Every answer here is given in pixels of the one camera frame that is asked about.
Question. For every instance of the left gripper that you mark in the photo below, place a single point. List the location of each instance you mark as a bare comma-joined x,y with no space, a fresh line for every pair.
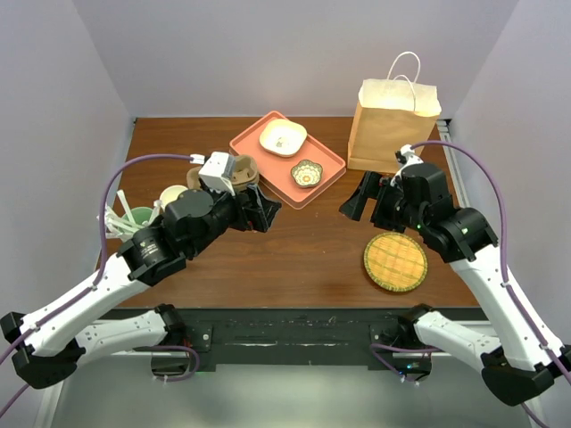
260,215

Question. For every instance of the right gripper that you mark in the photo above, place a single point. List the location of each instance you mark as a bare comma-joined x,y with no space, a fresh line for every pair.
377,185

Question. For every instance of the brown paper cup stack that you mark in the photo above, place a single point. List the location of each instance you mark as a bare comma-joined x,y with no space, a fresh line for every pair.
170,194

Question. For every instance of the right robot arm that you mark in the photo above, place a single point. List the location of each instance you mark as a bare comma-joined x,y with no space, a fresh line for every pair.
523,359

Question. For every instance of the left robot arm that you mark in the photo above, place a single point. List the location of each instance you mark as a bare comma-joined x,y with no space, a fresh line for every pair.
50,344

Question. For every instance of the cardboard cup carrier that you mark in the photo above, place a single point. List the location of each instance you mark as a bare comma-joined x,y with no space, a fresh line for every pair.
244,173

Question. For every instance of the pink tray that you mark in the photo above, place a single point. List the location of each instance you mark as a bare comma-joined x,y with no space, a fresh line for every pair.
276,171

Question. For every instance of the green patterned small dish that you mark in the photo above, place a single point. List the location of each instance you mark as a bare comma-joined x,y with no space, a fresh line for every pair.
307,173

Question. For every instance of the woven bamboo coaster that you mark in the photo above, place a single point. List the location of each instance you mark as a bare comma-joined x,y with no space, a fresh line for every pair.
395,262

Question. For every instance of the cream square bowl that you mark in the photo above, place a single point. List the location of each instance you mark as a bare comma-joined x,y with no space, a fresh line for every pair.
283,137

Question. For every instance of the brown paper bag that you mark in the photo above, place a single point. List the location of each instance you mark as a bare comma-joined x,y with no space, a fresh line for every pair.
390,113

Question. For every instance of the green cup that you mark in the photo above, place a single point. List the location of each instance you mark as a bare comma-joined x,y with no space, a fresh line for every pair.
140,217

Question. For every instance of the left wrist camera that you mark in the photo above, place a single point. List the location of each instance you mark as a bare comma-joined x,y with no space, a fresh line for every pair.
217,171

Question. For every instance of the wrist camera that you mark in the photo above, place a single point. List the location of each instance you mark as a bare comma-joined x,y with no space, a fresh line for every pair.
406,157
217,171

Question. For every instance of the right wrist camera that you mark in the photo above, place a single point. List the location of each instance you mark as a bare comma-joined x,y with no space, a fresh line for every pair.
406,157

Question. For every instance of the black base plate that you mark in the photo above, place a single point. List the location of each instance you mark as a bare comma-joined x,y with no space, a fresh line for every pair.
299,337

